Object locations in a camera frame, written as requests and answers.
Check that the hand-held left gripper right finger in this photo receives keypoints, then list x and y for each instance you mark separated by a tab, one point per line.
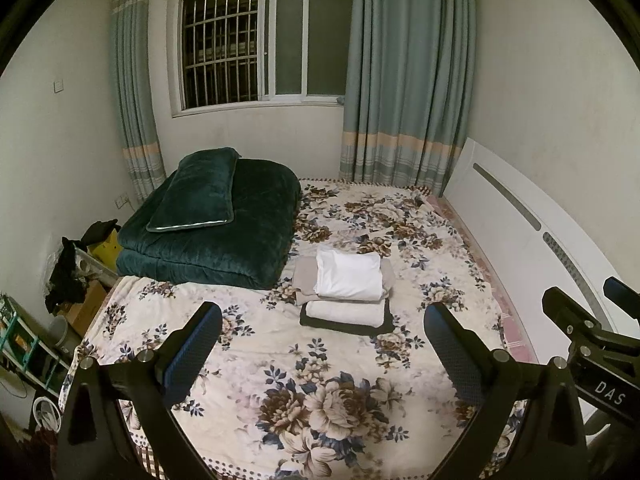
452	355

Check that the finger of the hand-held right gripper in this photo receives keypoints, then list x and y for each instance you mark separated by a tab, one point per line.
567	310
622	292

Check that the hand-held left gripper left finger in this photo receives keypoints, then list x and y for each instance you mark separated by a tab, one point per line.
186	360

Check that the white t-shirt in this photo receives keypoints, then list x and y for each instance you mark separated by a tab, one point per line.
347	275

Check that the beige folded clothes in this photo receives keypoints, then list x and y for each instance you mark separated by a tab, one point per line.
303	280

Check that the black hanging clothes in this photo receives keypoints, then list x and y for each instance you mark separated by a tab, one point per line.
65	280

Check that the pink checked under sheet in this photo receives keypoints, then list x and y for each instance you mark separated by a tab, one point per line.
511	331

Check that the white bed headboard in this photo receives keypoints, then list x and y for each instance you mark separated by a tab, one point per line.
520	240

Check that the floral bed sheet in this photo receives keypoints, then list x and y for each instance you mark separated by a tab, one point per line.
280	375

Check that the black folded garment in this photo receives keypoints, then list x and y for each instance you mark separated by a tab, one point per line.
350	330

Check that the cardboard box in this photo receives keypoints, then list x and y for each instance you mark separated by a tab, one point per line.
87	310

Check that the white rolled towel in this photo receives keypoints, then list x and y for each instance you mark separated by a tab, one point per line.
342	312

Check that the grey waste bin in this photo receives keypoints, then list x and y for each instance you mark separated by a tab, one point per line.
65	335

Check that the white plastic rack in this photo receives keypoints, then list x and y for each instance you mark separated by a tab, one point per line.
95	267

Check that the dark green folded quilt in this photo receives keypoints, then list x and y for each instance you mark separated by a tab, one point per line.
250	230

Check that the small white round fan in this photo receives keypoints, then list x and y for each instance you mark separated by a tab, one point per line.
47	414

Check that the green storage rack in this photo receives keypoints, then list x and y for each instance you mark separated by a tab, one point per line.
25	340

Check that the dark green pillow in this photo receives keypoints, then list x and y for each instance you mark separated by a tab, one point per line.
200	190

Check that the wide grey-green curtain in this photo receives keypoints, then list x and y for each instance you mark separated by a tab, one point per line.
405	85

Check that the narrow grey-green curtain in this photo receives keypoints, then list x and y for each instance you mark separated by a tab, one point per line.
135	85

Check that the barred window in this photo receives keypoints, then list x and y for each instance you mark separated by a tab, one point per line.
250	45

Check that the white wall socket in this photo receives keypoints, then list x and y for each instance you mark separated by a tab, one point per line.
120	202

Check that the white wall switch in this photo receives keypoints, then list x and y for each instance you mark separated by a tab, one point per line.
59	85

